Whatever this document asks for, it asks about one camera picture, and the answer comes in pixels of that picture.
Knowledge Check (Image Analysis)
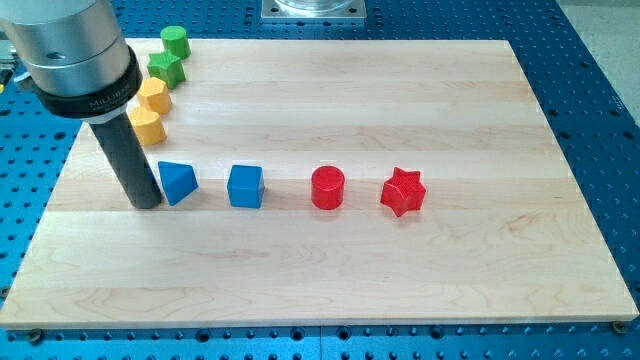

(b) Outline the yellow hexagon block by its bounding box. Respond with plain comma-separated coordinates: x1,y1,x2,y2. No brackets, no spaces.
137,77,173,115

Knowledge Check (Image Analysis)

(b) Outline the red star block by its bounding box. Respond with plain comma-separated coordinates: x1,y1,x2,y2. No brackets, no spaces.
380,167,427,217

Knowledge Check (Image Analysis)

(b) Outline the green star block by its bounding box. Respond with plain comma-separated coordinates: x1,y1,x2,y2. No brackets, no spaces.
147,50,186,89

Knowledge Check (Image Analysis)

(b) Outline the blue cube block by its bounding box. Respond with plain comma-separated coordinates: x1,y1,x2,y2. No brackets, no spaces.
227,165,265,209

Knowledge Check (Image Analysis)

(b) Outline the right board stop screw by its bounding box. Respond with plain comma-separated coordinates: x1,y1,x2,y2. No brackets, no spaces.
610,321,627,335

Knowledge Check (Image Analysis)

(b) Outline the red cylinder block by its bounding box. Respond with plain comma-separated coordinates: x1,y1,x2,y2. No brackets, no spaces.
311,165,345,210

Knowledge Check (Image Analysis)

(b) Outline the blue triangle block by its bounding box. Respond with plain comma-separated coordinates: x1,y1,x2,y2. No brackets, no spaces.
158,161,199,206

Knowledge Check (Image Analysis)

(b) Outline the dark grey cylindrical pointer rod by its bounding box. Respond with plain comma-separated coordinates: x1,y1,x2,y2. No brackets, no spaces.
90,113,162,209

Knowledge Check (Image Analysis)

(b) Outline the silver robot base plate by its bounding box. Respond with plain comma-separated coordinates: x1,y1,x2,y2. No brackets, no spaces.
261,0,367,20

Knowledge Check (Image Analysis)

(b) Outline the left board stop screw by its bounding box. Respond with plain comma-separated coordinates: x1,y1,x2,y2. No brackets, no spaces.
26,329,45,346

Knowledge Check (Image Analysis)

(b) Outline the board stop screw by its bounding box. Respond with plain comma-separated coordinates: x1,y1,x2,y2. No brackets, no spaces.
26,329,45,346
610,321,627,335

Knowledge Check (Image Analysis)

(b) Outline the yellow heart block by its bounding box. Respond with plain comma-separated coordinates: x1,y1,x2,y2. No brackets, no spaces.
128,106,167,146

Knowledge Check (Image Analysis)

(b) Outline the green cylinder block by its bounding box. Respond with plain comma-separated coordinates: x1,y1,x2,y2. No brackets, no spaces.
160,25,191,59

